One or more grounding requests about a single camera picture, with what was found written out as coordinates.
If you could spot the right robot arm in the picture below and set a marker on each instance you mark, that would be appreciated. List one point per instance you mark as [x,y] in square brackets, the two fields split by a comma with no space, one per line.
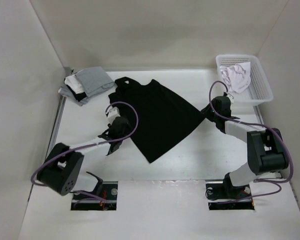
[265,151]

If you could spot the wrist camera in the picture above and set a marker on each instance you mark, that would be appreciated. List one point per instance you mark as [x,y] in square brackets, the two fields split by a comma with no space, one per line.
[230,96]
[112,114]

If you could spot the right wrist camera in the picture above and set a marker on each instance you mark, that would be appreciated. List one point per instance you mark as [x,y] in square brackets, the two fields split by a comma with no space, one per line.
[230,96]

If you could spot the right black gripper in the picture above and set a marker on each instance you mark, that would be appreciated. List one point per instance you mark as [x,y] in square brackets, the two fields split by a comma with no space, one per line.
[207,111]

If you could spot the white tank top in basket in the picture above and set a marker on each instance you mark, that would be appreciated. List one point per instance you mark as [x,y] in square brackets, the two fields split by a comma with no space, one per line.
[237,77]

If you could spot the white plastic basket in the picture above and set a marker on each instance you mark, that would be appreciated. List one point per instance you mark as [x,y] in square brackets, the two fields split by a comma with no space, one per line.
[259,90]

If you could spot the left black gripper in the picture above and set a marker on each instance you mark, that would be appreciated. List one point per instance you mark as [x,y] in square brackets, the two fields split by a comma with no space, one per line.
[127,129]

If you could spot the black tank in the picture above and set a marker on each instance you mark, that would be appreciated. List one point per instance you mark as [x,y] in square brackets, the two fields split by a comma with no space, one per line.
[161,117]
[79,97]

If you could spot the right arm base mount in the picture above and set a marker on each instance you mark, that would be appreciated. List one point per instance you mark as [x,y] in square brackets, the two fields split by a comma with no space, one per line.
[221,199]

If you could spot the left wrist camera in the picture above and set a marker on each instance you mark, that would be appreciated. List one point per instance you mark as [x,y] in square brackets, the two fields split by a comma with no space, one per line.
[112,114]

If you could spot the folded white tank top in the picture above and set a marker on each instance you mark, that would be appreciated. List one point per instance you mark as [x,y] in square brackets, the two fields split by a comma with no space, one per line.
[74,84]

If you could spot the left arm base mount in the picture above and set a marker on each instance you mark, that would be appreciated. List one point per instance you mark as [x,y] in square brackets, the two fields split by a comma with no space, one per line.
[102,198]

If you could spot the bottom grey folded tank top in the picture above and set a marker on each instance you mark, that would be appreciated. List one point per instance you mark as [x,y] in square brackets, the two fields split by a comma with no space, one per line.
[66,92]

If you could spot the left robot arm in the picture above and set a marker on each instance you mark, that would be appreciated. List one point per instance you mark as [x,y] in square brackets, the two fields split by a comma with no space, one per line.
[63,171]

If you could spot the folded black tank top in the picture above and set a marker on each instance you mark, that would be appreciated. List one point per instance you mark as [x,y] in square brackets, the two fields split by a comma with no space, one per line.
[79,97]

